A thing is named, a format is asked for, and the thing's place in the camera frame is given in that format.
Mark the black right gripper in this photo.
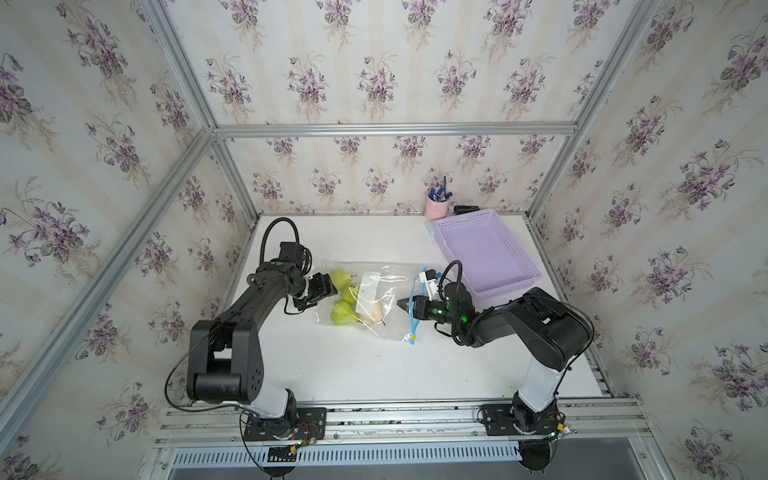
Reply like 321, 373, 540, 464
396, 295, 462, 328

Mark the beige pear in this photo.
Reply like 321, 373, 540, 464
357, 300, 384, 324

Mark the green pear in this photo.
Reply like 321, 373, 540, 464
330, 300, 359, 326
341, 283, 359, 307
330, 269, 354, 292

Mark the clear zip-top bag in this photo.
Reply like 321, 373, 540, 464
314, 261, 428, 344

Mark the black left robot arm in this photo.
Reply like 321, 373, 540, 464
186, 241, 337, 420

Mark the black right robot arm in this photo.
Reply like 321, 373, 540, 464
397, 282, 595, 439

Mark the purple perforated plastic basket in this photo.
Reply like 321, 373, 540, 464
431, 209, 542, 300

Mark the pink metal pen cup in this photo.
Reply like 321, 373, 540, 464
424, 197, 450, 222

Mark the black object behind basket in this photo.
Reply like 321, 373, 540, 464
453, 205, 480, 215

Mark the black corrugated left cable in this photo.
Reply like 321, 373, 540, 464
257, 217, 313, 277

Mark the black corrugated cable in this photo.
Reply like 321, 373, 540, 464
437, 259, 466, 313
257, 217, 313, 277

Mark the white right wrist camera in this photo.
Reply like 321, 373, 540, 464
418, 269, 439, 300

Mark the black corrugated right cable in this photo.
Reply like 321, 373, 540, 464
437, 259, 466, 313

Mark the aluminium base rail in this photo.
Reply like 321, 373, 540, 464
141, 397, 660, 479

